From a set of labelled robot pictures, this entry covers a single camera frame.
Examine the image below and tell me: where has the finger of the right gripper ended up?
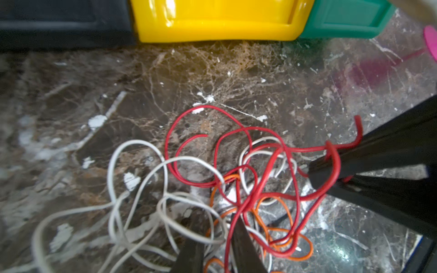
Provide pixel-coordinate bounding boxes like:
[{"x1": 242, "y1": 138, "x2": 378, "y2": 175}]
[
  {"x1": 308, "y1": 95, "x2": 437, "y2": 187},
  {"x1": 328, "y1": 175, "x2": 437, "y2": 239}
]

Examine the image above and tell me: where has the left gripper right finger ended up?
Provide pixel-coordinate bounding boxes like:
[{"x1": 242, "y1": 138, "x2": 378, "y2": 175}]
[{"x1": 231, "y1": 216, "x2": 267, "y2": 273}]

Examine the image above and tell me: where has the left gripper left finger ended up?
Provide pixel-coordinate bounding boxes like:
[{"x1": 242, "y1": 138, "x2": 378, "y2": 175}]
[{"x1": 170, "y1": 238, "x2": 205, "y2": 273}]

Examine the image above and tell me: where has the red cable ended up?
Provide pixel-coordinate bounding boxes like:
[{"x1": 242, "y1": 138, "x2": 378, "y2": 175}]
[{"x1": 164, "y1": 105, "x2": 364, "y2": 273}]

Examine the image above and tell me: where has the white cable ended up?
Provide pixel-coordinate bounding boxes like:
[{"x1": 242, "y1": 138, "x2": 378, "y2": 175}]
[{"x1": 31, "y1": 135, "x2": 298, "y2": 273}]

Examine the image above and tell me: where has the pink plastic goblet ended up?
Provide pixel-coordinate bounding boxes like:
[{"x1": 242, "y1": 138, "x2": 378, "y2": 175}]
[{"x1": 423, "y1": 25, "x2": 437, "y2": 61}]

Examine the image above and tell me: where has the green plastic bin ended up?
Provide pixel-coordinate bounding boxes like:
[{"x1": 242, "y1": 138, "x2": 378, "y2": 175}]
[{"x1": 299, "y1": 0, "x2": 396, "y2": 39}]

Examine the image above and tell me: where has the yellow plastic bin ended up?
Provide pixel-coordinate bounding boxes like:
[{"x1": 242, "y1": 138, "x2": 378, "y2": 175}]
[{"x1": 131, "y1": 0, "x2": 314, "y2": 43}]

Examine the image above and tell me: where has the black plastic bin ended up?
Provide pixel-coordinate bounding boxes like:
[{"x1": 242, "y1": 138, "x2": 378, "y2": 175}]
[{"x1": 1, "y1": 1, "x2": 138, "y2": 51}]

